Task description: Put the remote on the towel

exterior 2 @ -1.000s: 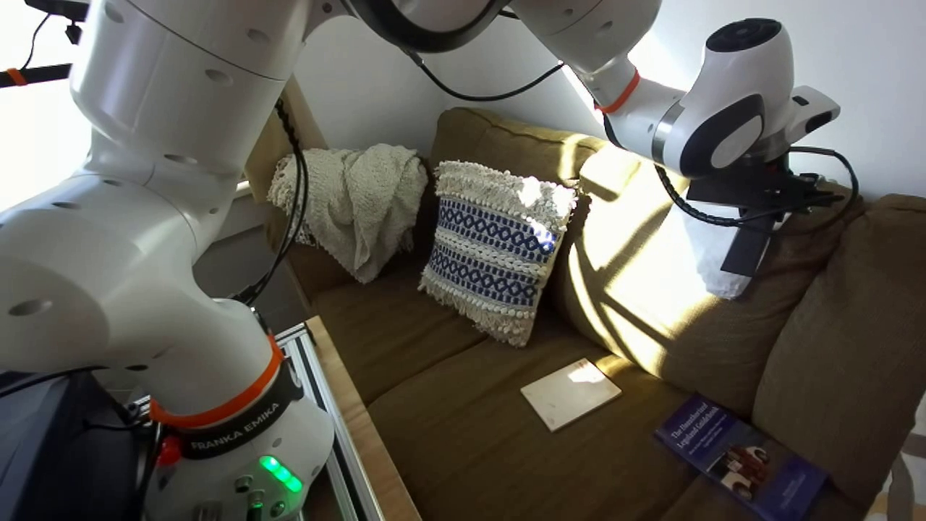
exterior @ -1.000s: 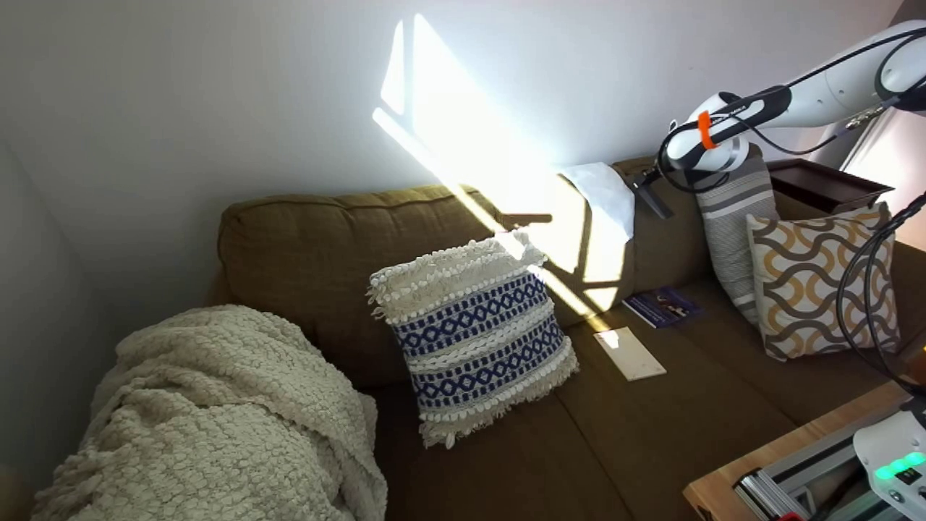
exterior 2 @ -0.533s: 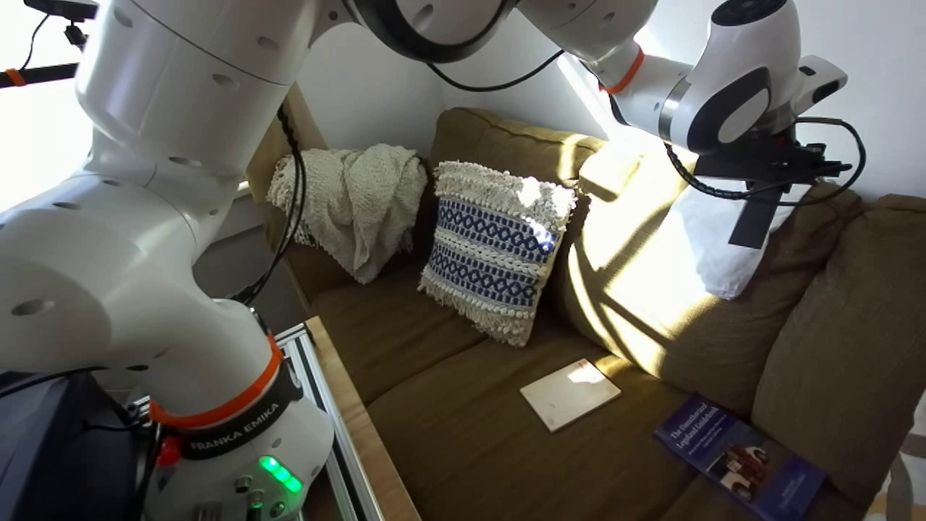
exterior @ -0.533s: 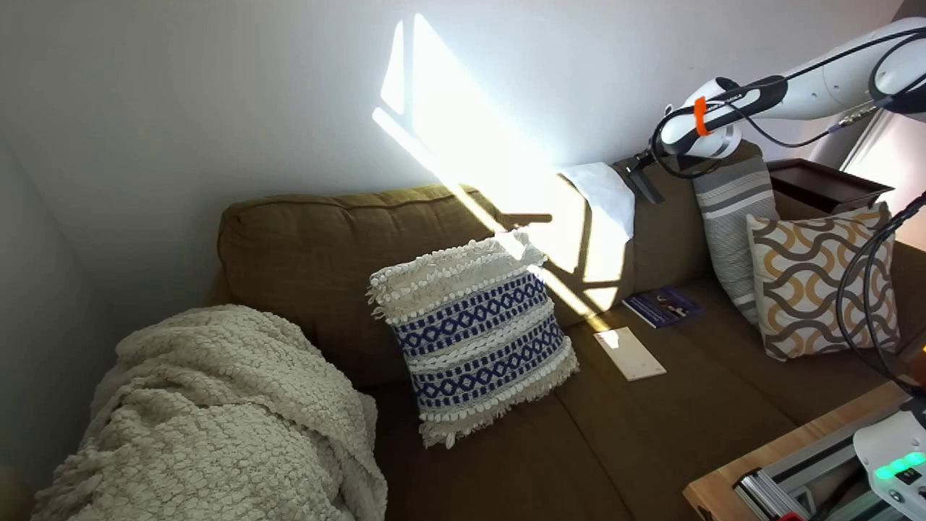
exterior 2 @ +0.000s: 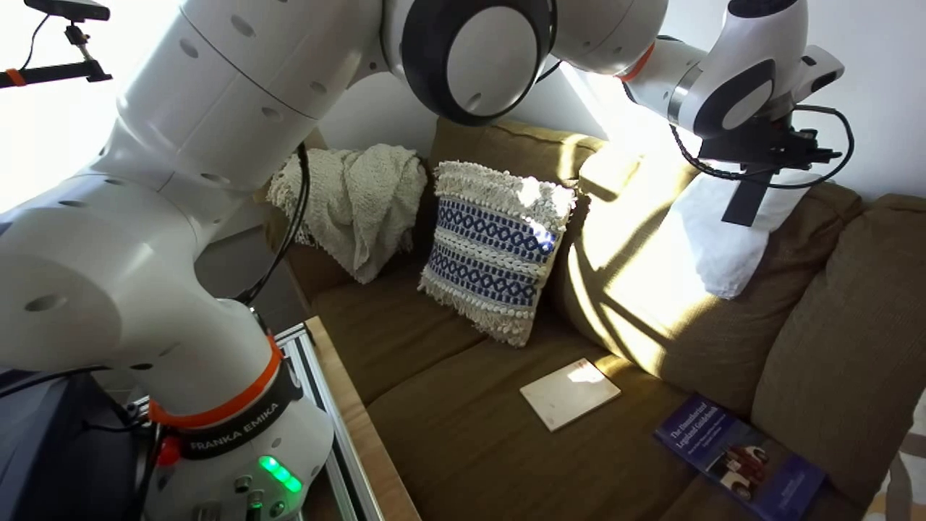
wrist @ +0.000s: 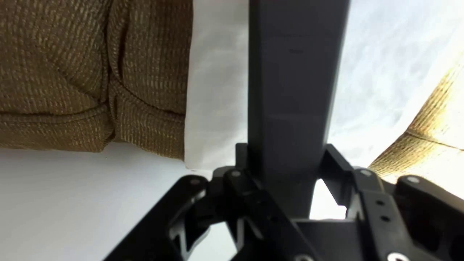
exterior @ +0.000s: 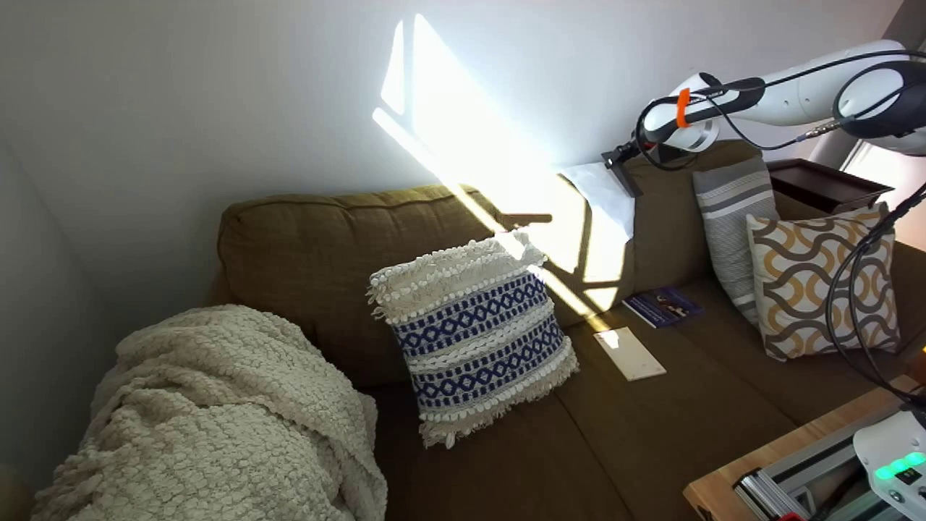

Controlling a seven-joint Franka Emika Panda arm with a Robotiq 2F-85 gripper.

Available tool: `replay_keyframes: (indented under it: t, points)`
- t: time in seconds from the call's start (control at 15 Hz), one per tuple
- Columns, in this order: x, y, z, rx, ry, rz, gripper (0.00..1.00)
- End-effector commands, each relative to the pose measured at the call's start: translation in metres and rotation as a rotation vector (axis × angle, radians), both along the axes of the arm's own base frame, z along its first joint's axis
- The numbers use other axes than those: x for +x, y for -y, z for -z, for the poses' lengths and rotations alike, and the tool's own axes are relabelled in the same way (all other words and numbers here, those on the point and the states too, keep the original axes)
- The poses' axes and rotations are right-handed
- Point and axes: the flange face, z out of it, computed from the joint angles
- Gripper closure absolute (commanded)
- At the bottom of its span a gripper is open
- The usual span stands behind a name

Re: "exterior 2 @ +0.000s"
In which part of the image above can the black controller box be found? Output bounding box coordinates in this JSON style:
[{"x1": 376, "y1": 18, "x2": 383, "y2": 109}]
[{"x1": 0, "y1": 357, "x2": 156, "y2": 521}]

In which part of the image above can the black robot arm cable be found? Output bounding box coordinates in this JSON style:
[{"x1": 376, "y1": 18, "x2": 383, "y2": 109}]
[{"x1": 235, "y1": 56, "x2": 859, "y2": 308}]

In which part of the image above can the white towel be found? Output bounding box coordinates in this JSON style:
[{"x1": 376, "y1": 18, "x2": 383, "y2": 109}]
[{"x1": 678, "y1": 162, "x2": 824, "y2": 302}]

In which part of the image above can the blue white patterned cushion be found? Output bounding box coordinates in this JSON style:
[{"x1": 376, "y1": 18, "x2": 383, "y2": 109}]
[{"x1": 416, "y1": 156, "x2": 581, "y2": 351}]

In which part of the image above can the black base cable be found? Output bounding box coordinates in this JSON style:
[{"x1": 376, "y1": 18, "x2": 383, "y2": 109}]
[{"x1": 0, "y1": 360, "x2": 123, "y2": 400}]

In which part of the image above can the white paper card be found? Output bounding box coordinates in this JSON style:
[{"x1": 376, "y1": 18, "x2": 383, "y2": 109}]
[{"x1": 519, "y1": 357, "x2": 625, "y2": 434}]

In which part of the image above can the black camera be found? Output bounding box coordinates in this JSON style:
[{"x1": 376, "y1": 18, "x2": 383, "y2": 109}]
[{"x1": 24, "y1": 0, "x2": 114, "y2": 25}]

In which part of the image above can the wooden board edge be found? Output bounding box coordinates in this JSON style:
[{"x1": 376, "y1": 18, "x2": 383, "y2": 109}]
[{"x1": 305, "y1": 312, "x2": 425, "y2": 521}]

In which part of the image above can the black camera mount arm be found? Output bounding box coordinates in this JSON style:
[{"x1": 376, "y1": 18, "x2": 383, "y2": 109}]
[{"x1": 0, "y1": 21, "x2": 115, "y2": 91}]

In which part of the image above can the purple booklet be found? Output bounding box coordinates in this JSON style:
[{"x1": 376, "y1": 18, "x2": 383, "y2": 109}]
[{"x1": 652, "y1": 390, "x2": 833, "y2": 521}]

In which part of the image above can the white fabric with brown stripes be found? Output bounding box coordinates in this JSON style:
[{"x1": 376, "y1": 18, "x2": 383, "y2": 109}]
[{"x1": 878, "y1": 431, "x2": 926, "y2": 521}]

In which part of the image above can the red connector plug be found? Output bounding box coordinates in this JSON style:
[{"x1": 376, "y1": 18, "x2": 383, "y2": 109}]
[{"x1": 156, "y1": 434, "x2": 185, "y2": 473}]

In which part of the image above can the brown fabric sofa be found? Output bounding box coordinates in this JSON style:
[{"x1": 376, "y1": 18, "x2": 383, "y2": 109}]
[{"x1": 279, "y1": 104, "x2": 926, "y2": 521}]

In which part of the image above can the beige fringed throw blanket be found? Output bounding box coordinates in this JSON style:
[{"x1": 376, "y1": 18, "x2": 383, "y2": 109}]
[{"x1": 263, "y1": 143, "x2": 431, "y2": 286}]

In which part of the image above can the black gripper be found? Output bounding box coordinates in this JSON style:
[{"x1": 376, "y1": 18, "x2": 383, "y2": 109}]
[{"x1": 698, "y1": 118, "x2": 846, "y2": 198}]

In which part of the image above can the aluminium profile frame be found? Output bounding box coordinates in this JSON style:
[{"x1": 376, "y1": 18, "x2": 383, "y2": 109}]
[{"x1": 273, "y1": 322, "x2": 386, "y2": 521}]

